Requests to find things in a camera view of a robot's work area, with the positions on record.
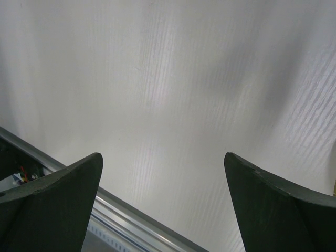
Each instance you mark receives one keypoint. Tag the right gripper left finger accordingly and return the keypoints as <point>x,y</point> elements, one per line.
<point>51,213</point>

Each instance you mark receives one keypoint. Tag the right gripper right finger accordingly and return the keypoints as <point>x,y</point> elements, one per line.
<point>275,214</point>

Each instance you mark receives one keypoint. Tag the white perforated cable duct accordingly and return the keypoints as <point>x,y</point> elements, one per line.
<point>100,239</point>

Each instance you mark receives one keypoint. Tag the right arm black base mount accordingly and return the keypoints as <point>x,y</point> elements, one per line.
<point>18,164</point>

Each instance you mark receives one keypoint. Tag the aluminium rail base frame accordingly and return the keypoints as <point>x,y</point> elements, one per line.
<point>139,230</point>

